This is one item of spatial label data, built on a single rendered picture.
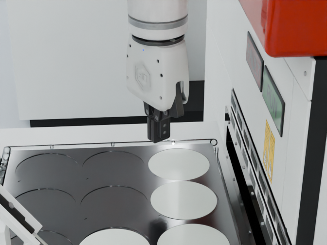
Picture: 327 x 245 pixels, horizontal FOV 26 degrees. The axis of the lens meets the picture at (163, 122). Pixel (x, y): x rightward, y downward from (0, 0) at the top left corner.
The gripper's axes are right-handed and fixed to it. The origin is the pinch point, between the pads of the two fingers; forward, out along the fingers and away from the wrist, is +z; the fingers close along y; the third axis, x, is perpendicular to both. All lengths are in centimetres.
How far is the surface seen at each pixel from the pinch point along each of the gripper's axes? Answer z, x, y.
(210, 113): 21.3, 34.8, -27.8
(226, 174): 18.1, 18.3, -4.2
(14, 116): 103, 61, -193
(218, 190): 9.7, 5.7, 7.8
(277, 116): -9.9, 3.4, 20.8
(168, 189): 9.6, -0.4, 2.9
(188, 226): 9.6, -3.8, 12.2
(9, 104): 103, 65, -206
